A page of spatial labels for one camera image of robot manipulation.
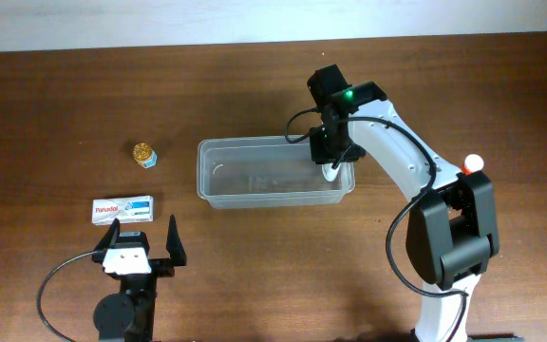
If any left black cable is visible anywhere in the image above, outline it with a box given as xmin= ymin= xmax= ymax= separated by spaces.
xmin=36 ymin=250 xmax=99 ymax=342

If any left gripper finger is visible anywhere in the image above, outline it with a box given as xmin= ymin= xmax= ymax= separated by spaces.
xmin=94 ymin=218 xmax=121 ymax=251
xmin=166 ymin=215 xmax=187 ymax=266

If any orange tube white cap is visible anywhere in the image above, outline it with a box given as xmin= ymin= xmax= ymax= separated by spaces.
xmin=462 ymin=154 xmax=484 ymax=175

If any white translucent bottle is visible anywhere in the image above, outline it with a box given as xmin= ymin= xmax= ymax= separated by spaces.
xmin=322 ymin=163 xmax=339 ymax=182

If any white Panadol box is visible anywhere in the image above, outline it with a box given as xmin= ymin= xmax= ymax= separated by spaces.
xmin=91 ymin=196 xmax=154 ymax=225

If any black cable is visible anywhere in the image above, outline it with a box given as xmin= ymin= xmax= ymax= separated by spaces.
xmin=283 ymin=107 xmax=469 ymax=342
xmin=36 ymin=250 xmax=99 ymax=342

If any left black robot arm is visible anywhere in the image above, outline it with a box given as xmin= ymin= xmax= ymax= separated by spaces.
xmin=92 ymin=216 xmax=187 ymax=342

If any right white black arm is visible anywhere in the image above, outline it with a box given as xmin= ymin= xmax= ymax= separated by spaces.
xmin=305 ymin=65 xmax=500 ymax=341

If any clear plastic container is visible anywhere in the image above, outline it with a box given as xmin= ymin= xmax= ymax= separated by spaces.
xmin=197 ymin=136 xmax=355 ymax=209

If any right black cable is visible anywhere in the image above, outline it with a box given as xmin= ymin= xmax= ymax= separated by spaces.
xmin=283 ymin=107 xmax=469 ymax=342

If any gold lid small jar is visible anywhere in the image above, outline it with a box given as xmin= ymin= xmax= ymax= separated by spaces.
xmin=132 ymin=142 xmax=158 ymax=168

